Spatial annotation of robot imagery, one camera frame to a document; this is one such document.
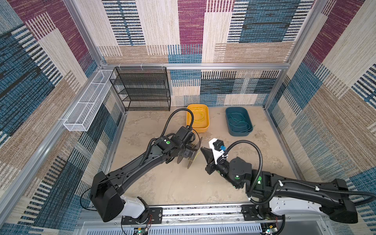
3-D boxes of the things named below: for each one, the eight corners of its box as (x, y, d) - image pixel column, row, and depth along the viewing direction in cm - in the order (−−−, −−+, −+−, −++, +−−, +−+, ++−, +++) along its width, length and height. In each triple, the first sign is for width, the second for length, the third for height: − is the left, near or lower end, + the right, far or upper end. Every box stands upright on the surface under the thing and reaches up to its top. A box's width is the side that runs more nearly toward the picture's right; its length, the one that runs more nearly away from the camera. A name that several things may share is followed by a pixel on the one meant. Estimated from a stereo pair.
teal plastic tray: (228, 136, 105) (230, 131, 100) (224, 112, 120) (225, 106, 115) (252, 136, 105) (255, 131, 100) (244, 112, 120) (247, 106, 115)
